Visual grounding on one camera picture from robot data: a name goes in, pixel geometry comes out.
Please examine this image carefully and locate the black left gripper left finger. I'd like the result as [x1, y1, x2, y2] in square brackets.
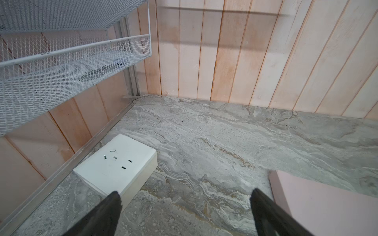
[64, 191, 122, 236]

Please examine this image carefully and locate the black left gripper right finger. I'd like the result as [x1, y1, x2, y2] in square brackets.
[250, 188, 312, 236]

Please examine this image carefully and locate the pink file folder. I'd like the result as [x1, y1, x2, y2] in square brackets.
[269, 171, 378, 236]

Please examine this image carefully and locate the white power socket box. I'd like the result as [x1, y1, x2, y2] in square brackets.
[73, 134, 158, 210]

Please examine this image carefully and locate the white wire mesh shelf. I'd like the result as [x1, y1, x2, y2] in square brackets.
[1, 1, 152, 135]

